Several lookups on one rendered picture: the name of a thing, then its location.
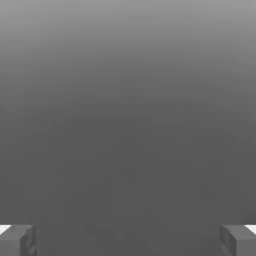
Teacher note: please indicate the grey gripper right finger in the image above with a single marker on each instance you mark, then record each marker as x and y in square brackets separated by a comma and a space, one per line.
[240, 242]

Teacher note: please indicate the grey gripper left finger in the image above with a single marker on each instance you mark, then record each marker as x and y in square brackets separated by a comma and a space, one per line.
[14, 242]

